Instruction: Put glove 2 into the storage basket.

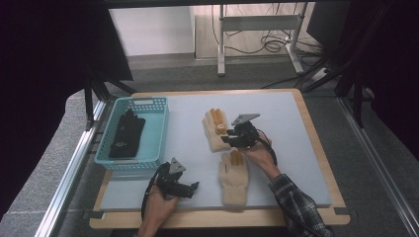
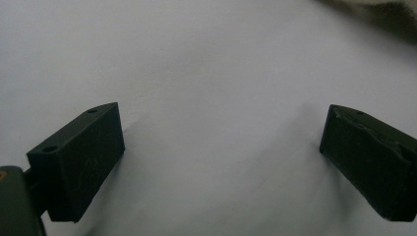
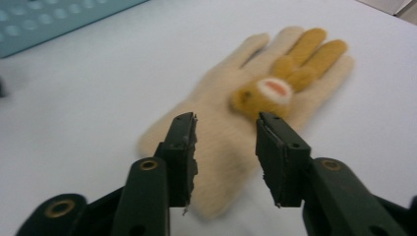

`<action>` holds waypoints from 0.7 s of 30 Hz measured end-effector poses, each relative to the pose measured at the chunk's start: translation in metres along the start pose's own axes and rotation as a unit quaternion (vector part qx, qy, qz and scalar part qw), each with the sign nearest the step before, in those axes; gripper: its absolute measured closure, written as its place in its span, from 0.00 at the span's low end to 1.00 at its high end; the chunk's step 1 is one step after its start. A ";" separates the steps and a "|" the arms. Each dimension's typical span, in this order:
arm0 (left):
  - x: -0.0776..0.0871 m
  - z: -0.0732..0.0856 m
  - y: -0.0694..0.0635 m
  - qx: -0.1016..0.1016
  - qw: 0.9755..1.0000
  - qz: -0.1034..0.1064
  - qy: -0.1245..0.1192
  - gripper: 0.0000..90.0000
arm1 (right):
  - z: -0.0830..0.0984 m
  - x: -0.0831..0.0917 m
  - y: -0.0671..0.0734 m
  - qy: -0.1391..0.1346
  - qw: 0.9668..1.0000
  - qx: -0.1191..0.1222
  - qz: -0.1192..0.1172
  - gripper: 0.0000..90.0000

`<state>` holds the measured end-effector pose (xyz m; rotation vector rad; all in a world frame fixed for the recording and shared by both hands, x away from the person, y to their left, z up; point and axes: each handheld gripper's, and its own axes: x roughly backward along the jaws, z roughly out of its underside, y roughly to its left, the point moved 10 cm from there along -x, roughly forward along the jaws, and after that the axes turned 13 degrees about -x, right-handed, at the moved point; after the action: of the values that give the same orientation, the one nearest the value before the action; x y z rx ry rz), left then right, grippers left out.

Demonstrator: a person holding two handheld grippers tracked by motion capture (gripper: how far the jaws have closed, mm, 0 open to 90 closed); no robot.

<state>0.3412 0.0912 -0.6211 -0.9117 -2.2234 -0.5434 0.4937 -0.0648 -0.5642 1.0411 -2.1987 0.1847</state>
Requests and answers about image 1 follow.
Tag person's left hand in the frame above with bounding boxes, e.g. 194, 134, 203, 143
140, 192, 181, 237

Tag teal plastic basket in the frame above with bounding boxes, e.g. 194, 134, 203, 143
94, 96, 170, 171

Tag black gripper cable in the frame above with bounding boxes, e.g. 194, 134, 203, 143
140, 162, 171, 221
256, 128, 279, 167

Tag white power strip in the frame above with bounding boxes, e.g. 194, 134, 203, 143
310, 66, 331, 82

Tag black tripod stand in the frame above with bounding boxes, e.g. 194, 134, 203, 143
83, 63, 136, 131
261, 45, 375, 129

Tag dark curtain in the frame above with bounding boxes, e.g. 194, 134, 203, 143
342, 0, 419, 163
0, 0, 134, 218

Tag black floor cables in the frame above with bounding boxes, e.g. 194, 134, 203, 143
210, 3, 327, 67

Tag white metal stand frame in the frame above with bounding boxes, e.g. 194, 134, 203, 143
216, 3, 306, 77

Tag aluminium rail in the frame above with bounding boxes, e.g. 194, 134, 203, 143
34, 99, 107, 237
336, 96, 419, 229

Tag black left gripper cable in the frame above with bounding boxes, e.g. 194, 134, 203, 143
140, 162, 171, 221

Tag person's right hand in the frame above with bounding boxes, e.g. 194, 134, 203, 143
237, 130, 282, 181

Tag black glove with print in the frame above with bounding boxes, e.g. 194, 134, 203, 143
108, 109, 146, 159

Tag beige glove with orange fingertips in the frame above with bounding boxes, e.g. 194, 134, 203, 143
218, 149, 250, 207
202, 108, 232, 153

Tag grey foam mat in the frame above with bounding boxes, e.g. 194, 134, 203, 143
98, 91, 333, 212

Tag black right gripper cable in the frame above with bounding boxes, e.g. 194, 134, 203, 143
256, 128, 279, 167

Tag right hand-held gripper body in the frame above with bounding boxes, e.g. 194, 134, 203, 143
226, 113, 262, 150

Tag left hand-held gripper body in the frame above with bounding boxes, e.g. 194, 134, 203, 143
153, 156, 194, 199

